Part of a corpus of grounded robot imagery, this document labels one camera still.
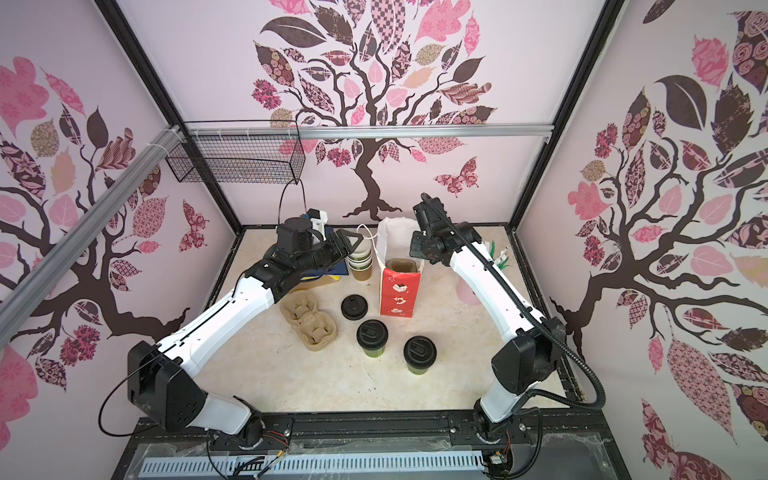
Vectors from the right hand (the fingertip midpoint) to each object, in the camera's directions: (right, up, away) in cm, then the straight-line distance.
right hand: (424, 242), depth 81 cm
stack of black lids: (-21, -21, +14) cm, 33 cm away
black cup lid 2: (-14, -25, -2) cm, 29 cm away
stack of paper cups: (-19, -5, +11) cm, 23 cm away
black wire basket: (-59, +30, +14) cm, 68 cm away
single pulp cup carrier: (-5, -7, +20) cm, 22 cm away
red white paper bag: (-7, -14, 0) cm, 15 cm away
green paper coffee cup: (-14, -32, +3) cm, 35 cm away
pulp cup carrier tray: (-32, -26, +8) cm, 42 cm away
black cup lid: (-2, -29, -6) cm, 29 cm away
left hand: (-17, -1, -5) cm, 18 cm away
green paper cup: (-2, -35, -2) cm, 35 cm away
